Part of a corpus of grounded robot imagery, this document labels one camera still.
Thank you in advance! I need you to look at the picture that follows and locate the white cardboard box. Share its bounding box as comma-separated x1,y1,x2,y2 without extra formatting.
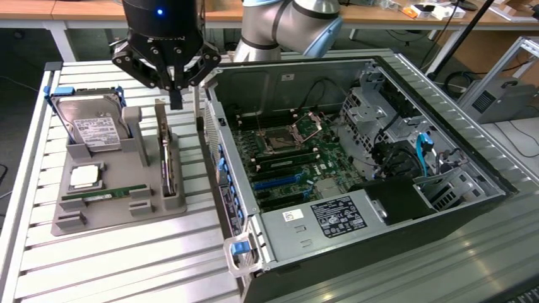
428,6,467,21

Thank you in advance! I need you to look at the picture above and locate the metal socket cover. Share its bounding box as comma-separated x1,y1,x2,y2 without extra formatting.
289,112,328,143

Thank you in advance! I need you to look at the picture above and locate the black open PC case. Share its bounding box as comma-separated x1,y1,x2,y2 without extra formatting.
191,56,519,303

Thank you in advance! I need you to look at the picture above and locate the grey power supply unit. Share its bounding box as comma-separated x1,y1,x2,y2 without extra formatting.
259,189,388,263

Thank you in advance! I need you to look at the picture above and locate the green Dell motherboard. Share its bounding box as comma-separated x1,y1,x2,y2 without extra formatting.
229,109,367,212

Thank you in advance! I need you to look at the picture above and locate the CPU socket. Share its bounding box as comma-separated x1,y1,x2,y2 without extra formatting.
259,126,303,154

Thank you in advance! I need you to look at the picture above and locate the blue disk caddy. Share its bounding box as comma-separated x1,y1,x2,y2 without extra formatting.
42,84,128,140

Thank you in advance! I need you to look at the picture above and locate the black stand pole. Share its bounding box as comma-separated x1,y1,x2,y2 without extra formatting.
425,0,496,80

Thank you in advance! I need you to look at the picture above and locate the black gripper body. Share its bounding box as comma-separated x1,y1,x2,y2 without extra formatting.
121,0,207,69

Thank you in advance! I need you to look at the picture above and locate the green loose RAM stick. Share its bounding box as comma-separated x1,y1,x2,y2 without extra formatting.
61,184,150,201

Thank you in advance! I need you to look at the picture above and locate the blue disk wire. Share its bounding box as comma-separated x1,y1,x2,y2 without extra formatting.
415,132,431,179

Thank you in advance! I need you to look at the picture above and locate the grey parts rack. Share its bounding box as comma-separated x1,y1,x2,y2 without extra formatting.
49,105,189,237

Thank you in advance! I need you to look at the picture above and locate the grey computer tower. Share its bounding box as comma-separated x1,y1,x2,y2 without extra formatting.
456,78,539,126

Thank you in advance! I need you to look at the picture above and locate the graphics card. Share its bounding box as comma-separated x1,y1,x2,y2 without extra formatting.
153,98,180,198

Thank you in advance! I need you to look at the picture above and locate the black keyboard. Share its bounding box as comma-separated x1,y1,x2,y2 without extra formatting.
492,288,539,303

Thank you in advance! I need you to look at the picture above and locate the blue expansion slot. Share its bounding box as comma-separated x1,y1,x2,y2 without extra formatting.
251,175,307,191

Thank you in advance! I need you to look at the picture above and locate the black plastic shroud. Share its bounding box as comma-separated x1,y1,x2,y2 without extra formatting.
361,176,437,227

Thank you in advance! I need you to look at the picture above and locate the metal disk bay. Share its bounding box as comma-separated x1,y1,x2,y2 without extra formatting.
339,62,425,149

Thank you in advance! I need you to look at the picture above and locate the silver hard disk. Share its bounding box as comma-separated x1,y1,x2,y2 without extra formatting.
56,94,129,152

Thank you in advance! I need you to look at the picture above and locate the installed RAM stick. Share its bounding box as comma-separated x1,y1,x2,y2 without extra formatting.
257,154,319,168

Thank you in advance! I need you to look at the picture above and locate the aluminium profile frame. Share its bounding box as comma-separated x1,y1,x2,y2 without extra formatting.
477,35,539,95

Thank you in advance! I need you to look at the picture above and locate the silver CPU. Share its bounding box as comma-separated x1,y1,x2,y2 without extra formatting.
69,165,104,190

